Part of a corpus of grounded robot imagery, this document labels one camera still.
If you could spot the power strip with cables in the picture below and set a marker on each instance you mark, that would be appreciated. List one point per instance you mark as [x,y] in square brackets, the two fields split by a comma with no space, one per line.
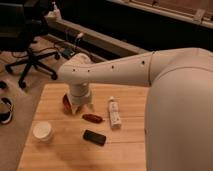
[67,53]

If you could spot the red object under gripper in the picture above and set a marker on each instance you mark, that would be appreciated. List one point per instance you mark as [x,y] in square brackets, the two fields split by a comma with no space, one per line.
[66,104]

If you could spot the black phone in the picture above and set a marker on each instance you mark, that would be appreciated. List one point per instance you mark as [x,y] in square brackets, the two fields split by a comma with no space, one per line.
[94,137]

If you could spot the black white shoe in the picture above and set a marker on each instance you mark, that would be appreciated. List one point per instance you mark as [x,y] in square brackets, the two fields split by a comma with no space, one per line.
[6,110]

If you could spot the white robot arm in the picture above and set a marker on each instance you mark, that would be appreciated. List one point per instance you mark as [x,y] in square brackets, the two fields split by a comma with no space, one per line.
[179,107]

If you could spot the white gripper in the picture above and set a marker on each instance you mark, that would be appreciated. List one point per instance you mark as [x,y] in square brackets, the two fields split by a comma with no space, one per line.
[80,94]

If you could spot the white bottle on ledge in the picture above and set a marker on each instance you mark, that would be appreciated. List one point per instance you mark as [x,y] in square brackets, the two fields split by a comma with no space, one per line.
[55,13]

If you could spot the white tube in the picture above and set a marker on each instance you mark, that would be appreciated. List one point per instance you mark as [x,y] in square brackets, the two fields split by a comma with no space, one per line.
[115,120]

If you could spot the black office chair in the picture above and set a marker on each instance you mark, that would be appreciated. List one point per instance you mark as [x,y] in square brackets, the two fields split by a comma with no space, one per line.
[21,21]

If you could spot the red brown small object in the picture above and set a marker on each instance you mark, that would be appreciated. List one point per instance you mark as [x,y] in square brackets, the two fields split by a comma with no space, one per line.
[92,118]

